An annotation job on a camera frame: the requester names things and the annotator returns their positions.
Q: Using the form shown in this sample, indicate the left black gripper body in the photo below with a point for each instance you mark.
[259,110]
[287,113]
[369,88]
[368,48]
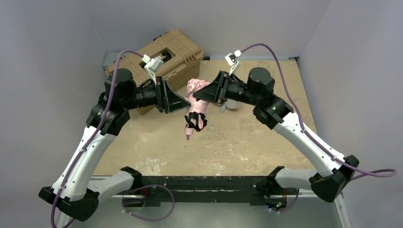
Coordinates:
[160,96]

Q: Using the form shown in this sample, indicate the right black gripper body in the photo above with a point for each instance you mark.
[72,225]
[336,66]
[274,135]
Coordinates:
[224,87]

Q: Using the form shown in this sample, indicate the pink grey umbrella case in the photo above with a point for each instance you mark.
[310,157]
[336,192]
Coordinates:
[230,104]

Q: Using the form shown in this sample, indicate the pink umbrella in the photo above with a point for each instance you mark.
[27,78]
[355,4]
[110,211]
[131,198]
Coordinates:
[195,117]

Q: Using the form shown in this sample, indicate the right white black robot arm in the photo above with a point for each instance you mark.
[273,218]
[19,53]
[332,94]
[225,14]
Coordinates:
[331,172]

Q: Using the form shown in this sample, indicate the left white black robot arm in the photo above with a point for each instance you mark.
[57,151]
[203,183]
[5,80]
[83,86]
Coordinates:
[72,194]

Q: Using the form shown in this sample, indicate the tan plastic toolbox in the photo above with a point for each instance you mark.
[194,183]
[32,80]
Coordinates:
[176,53]

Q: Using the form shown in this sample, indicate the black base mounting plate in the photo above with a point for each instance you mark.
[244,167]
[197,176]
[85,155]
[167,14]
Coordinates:
[253,190]

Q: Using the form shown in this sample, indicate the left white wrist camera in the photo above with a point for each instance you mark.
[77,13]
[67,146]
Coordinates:
[152,65]

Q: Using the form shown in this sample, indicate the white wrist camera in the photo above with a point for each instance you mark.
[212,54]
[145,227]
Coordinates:
[152,65]
[232,60]

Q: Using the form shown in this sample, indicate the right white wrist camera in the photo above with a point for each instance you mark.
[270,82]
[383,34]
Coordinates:
[232,60]

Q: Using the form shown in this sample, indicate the aluminium frame rail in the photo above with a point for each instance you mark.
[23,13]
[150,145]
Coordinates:
[131,205]

